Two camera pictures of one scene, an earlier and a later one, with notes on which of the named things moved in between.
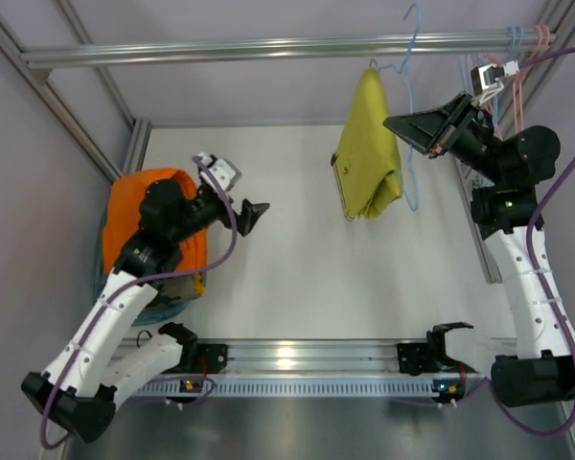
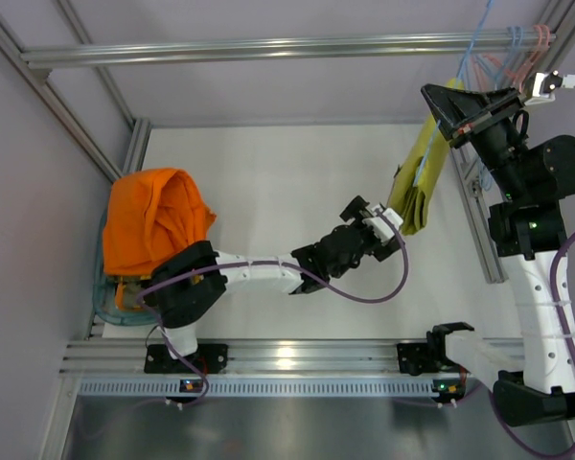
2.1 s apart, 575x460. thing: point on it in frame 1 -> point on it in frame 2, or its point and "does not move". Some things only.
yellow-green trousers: [366, 159] -> [409, 190]
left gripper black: [233, 213] -> [368, 230]
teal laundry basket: [147, 314] does not move
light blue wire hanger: [406, 67] -> [457, 80]
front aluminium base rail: [312, 356] does not move
